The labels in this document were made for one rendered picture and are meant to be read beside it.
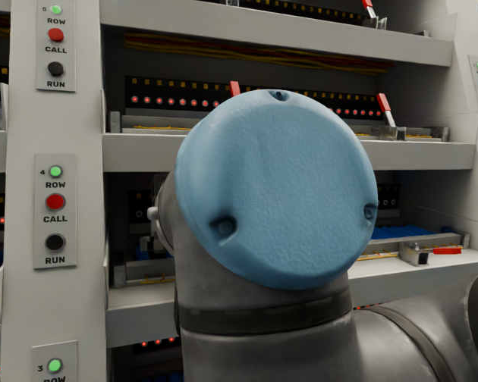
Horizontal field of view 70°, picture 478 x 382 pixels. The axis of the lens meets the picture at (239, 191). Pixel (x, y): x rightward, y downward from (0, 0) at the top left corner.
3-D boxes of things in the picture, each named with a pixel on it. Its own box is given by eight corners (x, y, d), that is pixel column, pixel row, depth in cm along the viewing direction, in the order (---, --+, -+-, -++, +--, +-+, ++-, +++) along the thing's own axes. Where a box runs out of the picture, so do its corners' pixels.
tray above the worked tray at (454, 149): (472, 169, 61) (485, 88, 58) (102, 172, 41) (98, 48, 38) (388, 158, 79) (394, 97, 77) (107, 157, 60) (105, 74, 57)
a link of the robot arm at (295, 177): (199, 330, 12) (175, 55, 13) (160, 292, 23) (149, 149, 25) (414, 288, 15) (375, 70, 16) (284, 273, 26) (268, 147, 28)
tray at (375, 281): (496, 284, 57) (506, 229, 56) (106, 349, 37) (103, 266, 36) (403, 245, 76) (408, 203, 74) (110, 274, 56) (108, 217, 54)
